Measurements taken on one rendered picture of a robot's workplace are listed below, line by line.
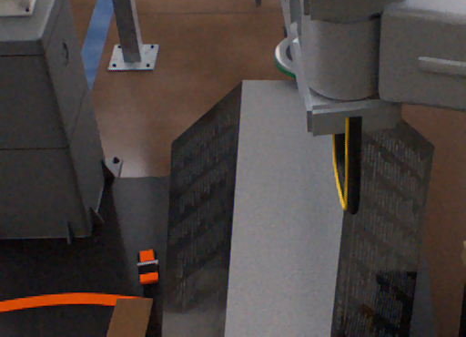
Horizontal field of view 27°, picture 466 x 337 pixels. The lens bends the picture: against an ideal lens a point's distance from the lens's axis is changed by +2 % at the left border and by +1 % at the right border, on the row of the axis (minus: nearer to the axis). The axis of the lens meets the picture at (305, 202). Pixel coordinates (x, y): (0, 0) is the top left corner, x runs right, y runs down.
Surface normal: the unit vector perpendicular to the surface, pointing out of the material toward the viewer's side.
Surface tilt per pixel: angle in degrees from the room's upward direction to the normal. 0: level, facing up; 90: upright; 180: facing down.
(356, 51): 90
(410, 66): 90
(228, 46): 0
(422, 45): 90
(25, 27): 0
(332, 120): 90
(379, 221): 45
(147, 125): 0
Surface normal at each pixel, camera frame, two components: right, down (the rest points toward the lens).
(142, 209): -0.03, -0.74
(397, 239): 0.68, -0.49
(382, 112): 0.12, 0.67
